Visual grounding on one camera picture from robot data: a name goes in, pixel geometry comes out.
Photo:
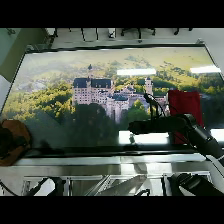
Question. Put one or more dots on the brown T-shirt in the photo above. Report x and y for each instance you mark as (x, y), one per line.
(20, 130)

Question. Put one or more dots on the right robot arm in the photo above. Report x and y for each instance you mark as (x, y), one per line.
(166, 125)

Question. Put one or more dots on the red garment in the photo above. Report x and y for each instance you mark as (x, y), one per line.
(185, 103)

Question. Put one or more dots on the black office chair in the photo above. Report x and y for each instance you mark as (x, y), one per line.
(138, 31)
(181, 30)

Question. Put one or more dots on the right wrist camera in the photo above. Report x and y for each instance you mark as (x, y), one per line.
(150, 100)

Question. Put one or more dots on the silver frame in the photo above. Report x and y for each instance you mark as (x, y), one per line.
(83, 161)

